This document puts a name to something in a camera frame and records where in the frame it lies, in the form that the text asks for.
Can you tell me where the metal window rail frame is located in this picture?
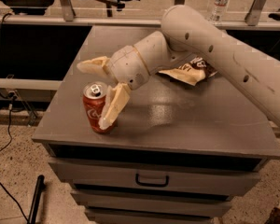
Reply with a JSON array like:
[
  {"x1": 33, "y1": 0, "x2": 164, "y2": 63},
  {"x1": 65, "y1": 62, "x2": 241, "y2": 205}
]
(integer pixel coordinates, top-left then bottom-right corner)
[{"x1": 0, "y1": 0, "x2": 280, "y2": 31}]

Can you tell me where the black drawer handle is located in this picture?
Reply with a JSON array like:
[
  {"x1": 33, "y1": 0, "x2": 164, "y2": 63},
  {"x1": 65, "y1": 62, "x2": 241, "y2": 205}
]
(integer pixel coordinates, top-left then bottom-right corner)
[{"x1": 134, "y1": 174, "x2": 170, "y2": 188}]

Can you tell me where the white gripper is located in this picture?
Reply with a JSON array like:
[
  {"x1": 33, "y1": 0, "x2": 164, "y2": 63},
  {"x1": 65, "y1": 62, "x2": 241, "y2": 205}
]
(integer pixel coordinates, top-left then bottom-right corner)
[{"x1": 77, "y1": 46, "x2": 150, "y2": 130}]

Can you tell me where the brown white chip bag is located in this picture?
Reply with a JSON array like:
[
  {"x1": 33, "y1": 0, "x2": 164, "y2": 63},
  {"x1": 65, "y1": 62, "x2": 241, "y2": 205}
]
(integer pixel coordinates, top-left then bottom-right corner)
[{"x1": 160, "y1": 56, "x2": 217, "y2": 86}]

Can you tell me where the clear plastic water bottle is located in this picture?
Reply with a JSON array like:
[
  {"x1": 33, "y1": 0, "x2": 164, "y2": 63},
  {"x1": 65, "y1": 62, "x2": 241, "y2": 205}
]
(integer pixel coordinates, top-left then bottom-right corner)
[{"x1": 209, "y1": 0, "x2": 229, "y2": 22}]

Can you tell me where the black power cable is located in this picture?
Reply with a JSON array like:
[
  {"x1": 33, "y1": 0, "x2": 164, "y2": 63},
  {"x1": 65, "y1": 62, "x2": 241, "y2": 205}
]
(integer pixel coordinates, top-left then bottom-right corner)
[{"x1": 0, "y1": 12, "x2": 31, "y2": 224}]

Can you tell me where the black floor pole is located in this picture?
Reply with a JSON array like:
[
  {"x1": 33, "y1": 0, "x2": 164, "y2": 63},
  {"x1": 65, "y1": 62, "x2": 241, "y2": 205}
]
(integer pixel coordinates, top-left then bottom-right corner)
[{"x1": 27, "y1": 175, "x2": 46, "y2": 224}]

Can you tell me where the red coke can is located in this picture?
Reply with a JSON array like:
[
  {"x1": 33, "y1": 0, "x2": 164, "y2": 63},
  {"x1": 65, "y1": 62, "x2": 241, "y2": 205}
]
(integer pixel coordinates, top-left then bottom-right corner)
[{"x1": 82, "y1": 81, "x2": 114, "y2": 133}]

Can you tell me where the grey drawer cabinet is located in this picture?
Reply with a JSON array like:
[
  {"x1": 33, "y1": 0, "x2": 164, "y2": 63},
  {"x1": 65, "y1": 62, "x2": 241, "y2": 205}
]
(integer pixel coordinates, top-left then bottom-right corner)
[{"x1": 31, "y1": 25, "x2": 280, "y2": 224}]

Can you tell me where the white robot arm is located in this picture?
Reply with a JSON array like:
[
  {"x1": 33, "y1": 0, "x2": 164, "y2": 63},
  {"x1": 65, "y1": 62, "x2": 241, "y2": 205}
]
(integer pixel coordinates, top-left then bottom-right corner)
[{"x1": 77, "y1": 5, "x2": 280, "y2": 129}]

